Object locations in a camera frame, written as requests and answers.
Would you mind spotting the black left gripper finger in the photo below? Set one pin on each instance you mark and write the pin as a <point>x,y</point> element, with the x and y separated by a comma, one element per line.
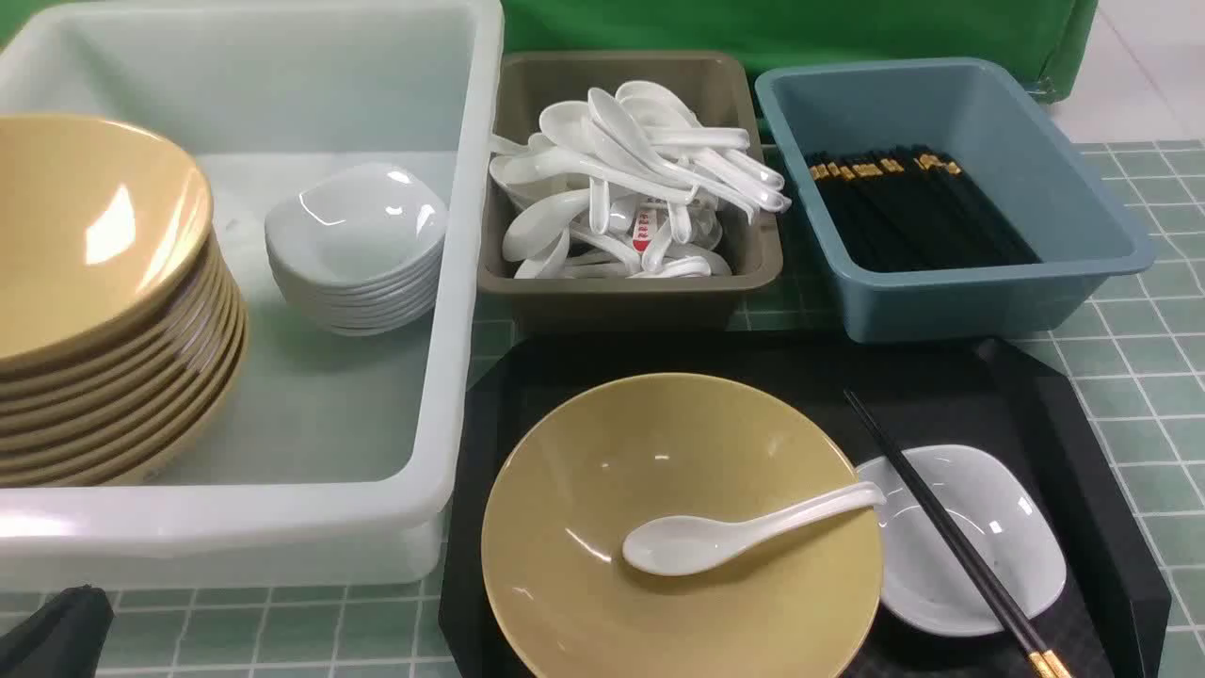
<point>64,638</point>

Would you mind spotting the tan noodle bowl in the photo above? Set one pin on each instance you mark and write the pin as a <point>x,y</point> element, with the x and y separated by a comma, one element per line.
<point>637,449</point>

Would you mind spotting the white ceramic soup spoon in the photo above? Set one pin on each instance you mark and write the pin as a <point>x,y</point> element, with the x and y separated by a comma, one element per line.
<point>681,545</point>

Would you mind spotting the white square sauce dish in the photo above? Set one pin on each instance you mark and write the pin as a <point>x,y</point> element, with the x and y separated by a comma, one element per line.
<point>924,585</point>

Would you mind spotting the black chopstick pair gold tip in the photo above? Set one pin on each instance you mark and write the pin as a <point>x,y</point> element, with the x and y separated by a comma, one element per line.
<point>1043,660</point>

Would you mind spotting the stack of tan bowls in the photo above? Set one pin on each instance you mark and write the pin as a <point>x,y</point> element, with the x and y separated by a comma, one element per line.
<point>123,328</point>

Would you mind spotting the large white plastic tub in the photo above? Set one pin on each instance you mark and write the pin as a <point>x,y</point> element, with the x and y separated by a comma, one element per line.
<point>332,457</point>

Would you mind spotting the stack of white dishes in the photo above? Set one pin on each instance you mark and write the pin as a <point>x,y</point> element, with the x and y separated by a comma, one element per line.
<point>359,254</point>

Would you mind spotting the pile of white spoons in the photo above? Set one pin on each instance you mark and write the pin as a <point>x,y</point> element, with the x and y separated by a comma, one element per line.
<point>627,184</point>

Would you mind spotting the olive brown plastic bin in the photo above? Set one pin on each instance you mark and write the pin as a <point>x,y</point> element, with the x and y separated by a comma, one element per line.
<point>715,86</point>

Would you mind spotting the bundle of black chopsticks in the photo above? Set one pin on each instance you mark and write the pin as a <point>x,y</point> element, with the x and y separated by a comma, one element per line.
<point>913,208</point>

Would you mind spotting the blue plastic bin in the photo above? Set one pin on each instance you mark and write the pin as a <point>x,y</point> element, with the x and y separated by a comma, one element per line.
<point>980,115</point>

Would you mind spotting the black serving tray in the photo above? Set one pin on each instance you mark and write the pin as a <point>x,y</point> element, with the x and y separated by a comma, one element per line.
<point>1111,620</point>

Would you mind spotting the green cloth backdrop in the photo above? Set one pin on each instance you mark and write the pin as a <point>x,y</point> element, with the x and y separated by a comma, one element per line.
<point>1041,43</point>

